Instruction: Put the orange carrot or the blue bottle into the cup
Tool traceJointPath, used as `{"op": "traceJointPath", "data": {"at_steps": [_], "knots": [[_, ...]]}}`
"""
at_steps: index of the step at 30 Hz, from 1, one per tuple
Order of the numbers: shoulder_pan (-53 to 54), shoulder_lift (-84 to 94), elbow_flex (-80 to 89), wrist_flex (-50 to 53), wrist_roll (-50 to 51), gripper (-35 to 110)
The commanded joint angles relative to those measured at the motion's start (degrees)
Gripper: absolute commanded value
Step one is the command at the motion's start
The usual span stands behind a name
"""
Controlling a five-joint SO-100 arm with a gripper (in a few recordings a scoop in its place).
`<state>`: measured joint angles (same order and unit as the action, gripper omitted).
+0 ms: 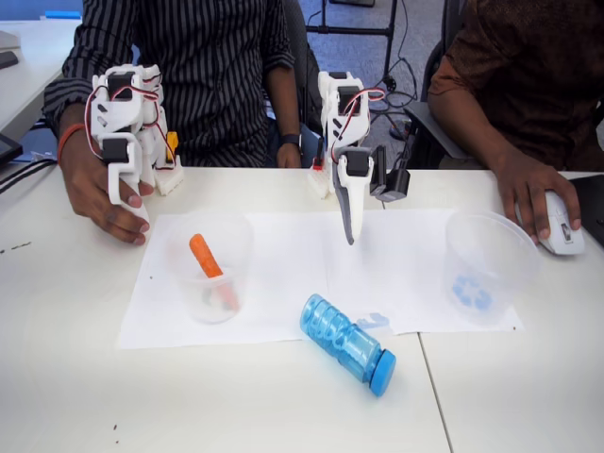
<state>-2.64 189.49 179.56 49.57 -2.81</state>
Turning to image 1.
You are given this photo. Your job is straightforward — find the blue plastic bottle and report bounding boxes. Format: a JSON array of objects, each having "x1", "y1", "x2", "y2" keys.
[{"x1": 299, "y1": 293, "x2": 398, "y2": 399}]

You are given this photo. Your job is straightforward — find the white computer mouse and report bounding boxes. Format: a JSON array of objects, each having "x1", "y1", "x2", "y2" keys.
[{"x1": 513, "y1": 188, "x2": 587, "y2": 257}]

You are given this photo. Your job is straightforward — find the white leader robot arm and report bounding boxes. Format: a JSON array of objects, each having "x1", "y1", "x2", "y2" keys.
[{"x1": 84, "y1": 63, "x2": 185, "y2": 233}]

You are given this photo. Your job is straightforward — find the right forearm of striped-shirt person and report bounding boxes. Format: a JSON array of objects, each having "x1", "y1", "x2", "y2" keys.
[{"x1": 56, "y1": 100, "x2": 93, "y2": 143}]

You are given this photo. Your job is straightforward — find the left forearm of striped-shirt person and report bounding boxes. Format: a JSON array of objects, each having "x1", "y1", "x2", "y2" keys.
[{"x1": 262, "y1": 65, "x2": 303, "y2": 138}]

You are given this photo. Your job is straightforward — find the right forearm of brown-shirt person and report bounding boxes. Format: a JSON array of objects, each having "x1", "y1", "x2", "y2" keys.
[{"x1": 428, "y1": 89, "x2": 526, "y2": 176}]

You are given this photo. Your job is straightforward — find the orange carrot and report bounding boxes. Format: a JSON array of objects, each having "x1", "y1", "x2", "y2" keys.
[{"x1": 189, "y1": 232, "x2": 240, "y2": 311}]

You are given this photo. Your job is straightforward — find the left hand of striped-shirt person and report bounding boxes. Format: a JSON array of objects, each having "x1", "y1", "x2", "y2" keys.
[{"x1": 276, "y1": 144, "x2": 304, "y2": 169}]

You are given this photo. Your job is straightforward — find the right hand of brown-shirt person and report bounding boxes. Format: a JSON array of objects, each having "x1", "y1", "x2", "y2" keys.
[{"x1": 495, "y1": 158, "x2": 583, "y2": 243}]

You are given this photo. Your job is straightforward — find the right hand of striped-shirt person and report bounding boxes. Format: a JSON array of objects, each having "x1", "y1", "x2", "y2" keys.
[{"x1": 59, "y1": 140, "x2": 156, "y2": 246}]

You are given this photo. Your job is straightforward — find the orange device on floor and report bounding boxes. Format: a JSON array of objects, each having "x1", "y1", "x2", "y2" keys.
[{"x1": 388, "y1": 119, "x2": 414, "y2": 141}]

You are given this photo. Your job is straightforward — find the white paper sheet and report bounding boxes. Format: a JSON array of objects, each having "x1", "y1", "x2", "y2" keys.
[
  {"x1": 325, "y1": 207, "x2": 527, "y2": 337},
  {"x1": 115, "y1": 211, "x2": 334, "y2": 351}
]

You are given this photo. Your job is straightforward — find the black office chair with armrest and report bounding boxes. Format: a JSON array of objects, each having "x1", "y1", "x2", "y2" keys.
[{"x1": 403, "y1": 37, "x2": 482, "y2": 170}]

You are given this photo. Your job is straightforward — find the dark office chair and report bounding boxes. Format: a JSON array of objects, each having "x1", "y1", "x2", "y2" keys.
[{"x1": 277, "y1": 0, "x2": 331, "y2": 169}]

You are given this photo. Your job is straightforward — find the black metal rack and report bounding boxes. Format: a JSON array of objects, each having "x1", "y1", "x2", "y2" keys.
[{"x1": 305, "y1": 0, "x2": 402, "y2": 92}]

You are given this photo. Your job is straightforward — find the large clear cup recycling mark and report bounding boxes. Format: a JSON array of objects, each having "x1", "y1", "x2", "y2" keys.
[{"x1": 438, "y1": 210, "x2": 542, "y2": 327}]

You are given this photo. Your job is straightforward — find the small clear plastic cup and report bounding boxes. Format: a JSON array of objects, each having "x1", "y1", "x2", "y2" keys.
[{"x1": 162, "y1": 211, "x2": 257, "y2": 325}]

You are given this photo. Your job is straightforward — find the person in striped shirt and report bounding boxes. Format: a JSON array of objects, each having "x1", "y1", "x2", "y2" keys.
[{"x1": 42, "y1": 0, "x2": 296, "y2": 169}]

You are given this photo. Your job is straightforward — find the yellow clamp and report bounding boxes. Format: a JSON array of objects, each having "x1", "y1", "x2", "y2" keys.
[{"x1": 165, "y1": 131, "x2": 181, "y2": 168}]

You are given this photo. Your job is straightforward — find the person in brown shirt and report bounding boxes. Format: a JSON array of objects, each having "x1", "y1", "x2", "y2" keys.
[{"x1": 427, "y1": 0, "x2": 604, "y2": 172}]

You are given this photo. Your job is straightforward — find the black flat pad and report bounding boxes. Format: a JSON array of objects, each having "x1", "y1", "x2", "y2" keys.
[{"x1": 567, "y1": 173, "x2": 604, "y2": 249}]

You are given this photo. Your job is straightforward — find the orange wrist band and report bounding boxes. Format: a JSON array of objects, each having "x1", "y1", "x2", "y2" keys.
[{"x1": 58, "y1": 123, "x2": 90, "y2": 167}]

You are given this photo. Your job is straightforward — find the black tablet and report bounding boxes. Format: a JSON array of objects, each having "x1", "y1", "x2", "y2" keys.
[{"x1": 0, "y1": 133, "x2": 25, "y2": 164}]

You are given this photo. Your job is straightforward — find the black webcam on mount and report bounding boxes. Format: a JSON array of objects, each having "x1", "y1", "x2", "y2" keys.
[{"x1": 370, "y1": 144, "x2": 411, "y2": 203}]

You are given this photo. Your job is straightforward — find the black floor cable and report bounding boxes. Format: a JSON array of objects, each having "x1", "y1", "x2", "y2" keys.
[{"x1": 372, "y1": 56, "x2": 424, "y2": 115}]

